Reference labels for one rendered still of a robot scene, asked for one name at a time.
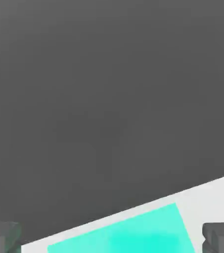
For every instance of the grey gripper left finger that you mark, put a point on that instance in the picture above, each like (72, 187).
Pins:
(1, 238)

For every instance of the large turquoise box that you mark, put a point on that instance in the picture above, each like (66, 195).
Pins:
(135, 233)

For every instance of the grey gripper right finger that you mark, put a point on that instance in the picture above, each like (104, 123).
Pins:
(222, 239)

